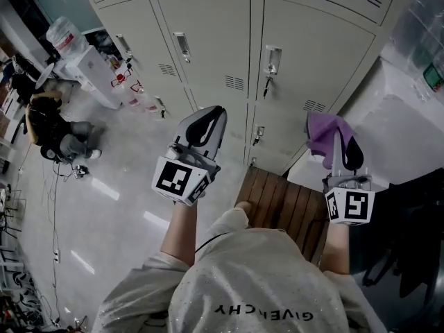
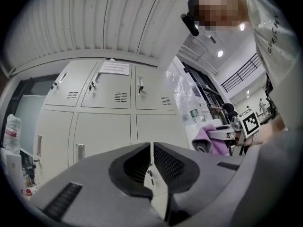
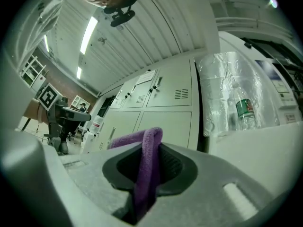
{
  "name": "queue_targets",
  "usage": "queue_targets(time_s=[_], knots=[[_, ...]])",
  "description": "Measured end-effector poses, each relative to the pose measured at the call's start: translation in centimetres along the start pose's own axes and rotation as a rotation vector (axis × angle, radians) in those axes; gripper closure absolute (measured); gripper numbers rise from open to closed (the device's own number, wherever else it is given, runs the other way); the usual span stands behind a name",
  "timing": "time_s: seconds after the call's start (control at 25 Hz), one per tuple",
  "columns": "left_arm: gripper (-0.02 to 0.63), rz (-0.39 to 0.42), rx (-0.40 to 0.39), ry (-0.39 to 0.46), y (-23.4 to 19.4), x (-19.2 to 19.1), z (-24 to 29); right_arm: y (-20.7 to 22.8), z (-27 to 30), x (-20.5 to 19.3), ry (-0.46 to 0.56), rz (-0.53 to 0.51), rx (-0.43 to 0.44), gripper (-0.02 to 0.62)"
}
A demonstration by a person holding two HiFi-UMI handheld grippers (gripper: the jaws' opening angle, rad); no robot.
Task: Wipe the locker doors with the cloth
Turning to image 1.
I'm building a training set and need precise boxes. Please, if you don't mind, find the large dispenser water jug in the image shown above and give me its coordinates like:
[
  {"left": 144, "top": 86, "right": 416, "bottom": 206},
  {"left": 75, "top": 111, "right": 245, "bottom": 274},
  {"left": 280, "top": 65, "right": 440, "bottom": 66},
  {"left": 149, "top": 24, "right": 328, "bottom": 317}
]
[{"left": 46, "top": 15, "right": 88, "bottom": 60}]

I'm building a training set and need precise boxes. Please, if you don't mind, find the clear water jug red handle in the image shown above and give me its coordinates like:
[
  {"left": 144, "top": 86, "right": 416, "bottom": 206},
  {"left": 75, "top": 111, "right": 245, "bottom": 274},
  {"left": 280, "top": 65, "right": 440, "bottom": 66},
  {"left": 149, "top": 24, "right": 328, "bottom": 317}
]
[
  {"left": 130, "top": 81, "right": 147, "bottom": 108},
  {"left": 110, "top": 73, "right": 135, "bottom": 108}
]

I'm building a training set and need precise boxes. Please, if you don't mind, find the person's left forearm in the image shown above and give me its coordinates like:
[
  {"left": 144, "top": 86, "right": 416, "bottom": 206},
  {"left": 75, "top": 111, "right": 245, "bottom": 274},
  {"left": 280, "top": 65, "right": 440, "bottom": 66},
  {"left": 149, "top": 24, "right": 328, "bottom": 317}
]
[{"left": 160, "top": 201, "right": 198, "bottom": 268}]

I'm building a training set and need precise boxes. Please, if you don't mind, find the person's light trouser leg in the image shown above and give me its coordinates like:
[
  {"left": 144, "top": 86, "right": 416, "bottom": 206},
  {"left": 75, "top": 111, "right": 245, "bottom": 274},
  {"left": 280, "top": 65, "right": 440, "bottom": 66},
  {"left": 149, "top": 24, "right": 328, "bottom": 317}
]
[{"left": 207, "top": 201, "right": 253, "bottom": 246}]

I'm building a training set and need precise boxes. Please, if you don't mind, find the person's right forearm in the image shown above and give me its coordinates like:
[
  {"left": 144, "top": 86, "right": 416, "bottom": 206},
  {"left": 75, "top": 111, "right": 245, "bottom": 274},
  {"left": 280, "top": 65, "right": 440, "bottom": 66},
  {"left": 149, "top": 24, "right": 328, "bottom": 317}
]
[{"left": 321, "top": 222, "right": 351, "bottom": 275}]

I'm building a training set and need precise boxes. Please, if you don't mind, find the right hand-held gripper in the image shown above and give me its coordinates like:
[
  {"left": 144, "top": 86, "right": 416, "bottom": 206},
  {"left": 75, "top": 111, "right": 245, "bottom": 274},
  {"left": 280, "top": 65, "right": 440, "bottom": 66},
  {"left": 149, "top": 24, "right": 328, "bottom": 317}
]
[{"left": 322, "top": 130, "right": 377, "bottom": 227}]

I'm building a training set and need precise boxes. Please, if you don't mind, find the black swivel chair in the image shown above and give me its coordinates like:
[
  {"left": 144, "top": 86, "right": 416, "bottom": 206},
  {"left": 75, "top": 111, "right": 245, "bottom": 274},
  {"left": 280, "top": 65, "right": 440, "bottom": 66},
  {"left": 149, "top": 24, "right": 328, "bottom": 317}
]
[{"left": 350, "top": 168, "right": 444, "bottom": 298}]

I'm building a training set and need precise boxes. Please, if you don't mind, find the silver foil sheet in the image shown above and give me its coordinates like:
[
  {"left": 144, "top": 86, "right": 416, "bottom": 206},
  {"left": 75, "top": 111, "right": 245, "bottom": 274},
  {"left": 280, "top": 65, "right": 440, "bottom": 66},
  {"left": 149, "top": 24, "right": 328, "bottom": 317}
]
[{"left": 391, "top": 0, "right": 444, "bottom": 93}]

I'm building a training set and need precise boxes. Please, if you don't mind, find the grey metal locker cabinet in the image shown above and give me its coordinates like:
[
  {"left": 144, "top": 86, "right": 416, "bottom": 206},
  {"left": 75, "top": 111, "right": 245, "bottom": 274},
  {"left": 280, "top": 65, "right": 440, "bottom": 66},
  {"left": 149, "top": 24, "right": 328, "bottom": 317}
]
[{"left": 81, "top": 0, "right": 417, "bottom": 176}]

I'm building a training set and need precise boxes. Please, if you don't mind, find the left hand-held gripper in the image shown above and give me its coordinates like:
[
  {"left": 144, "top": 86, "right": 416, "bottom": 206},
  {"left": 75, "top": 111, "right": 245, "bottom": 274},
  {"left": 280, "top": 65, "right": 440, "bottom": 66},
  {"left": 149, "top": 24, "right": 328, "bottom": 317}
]
[{"left": 151, "top": 105, "right": 229, "bottom": 207}]

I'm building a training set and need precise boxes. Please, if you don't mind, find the white water dispenser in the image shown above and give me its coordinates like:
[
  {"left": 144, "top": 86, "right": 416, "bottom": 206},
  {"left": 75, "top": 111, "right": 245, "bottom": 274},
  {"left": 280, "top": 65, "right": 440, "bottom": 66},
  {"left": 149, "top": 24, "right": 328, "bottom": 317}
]
[{"left": 55, "top": 45, "right": 123, "bottom": 111}]

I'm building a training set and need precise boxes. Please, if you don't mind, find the person's grey printed shirt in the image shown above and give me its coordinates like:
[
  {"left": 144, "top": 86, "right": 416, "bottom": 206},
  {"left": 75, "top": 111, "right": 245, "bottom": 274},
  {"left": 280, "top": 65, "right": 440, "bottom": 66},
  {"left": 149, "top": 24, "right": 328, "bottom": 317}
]
[{"left": 92, "top": 227, "right": 388, "bottom": 333}]

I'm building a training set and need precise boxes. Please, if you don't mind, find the slatted wooden bench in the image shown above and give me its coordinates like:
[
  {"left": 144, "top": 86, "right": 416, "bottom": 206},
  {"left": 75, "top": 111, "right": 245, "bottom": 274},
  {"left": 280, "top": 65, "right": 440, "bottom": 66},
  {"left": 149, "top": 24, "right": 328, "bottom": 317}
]
[{"left": 235, "top": 166, "right": 330, "bottom": 266}]

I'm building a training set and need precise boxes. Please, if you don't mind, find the purple wiping cloth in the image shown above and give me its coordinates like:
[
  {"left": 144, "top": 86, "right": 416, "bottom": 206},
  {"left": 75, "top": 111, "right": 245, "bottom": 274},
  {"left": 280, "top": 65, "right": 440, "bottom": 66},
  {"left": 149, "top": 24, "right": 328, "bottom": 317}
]
[{"left": 305, "top": 111, "right": 358, "bottom": 171}]

